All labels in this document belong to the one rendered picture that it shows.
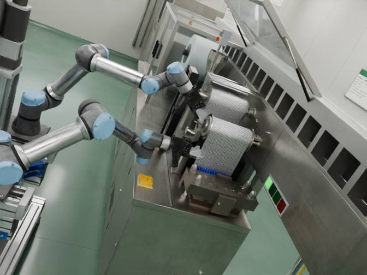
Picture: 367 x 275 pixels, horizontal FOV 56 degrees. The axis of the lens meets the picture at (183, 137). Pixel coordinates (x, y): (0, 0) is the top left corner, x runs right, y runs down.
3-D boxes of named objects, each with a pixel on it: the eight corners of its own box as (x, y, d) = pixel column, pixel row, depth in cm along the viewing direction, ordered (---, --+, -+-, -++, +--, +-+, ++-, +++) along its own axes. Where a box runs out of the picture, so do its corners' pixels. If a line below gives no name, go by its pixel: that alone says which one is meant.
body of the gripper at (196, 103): (206, 107, 181) (196, 88, 175) (191, 114, 182) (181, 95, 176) (203, 101, 187) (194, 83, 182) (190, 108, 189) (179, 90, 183)
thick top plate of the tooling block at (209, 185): (182, 175, 189) (187, 166, 187) (246, 193, 200) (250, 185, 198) (185, 192, 175) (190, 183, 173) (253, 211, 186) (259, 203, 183)
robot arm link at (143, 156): (140, 154, 194) (147, 137, 190) (151, 166, 188) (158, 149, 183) (129, 154, 189) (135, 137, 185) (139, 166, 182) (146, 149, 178)
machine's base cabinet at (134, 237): (116, 127, 424) (139, 64, 390) (164, 143, 441) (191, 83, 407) (87, 316, 202) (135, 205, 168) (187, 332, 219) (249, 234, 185)
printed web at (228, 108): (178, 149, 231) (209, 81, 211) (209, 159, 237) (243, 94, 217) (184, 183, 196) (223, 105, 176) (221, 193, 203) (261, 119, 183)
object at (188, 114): (176, 121, 272) (206, 55, 250) (192, 127, 276) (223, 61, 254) (178, 129, 260) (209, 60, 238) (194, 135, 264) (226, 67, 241)
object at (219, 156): (193, 163, 192) (207, 136, 184) (230, 175, 198) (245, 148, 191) (193, 164, 191) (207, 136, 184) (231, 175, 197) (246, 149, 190)
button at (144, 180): (138, 177, 184) (140, 173, 183) (151, 180, 186) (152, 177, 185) (138, 184, 178) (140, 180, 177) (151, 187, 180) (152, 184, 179)
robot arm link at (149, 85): (67, 42, 166) (159, 78, 159) (80, 41, 176) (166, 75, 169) (63, 65, 171) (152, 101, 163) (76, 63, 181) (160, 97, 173)
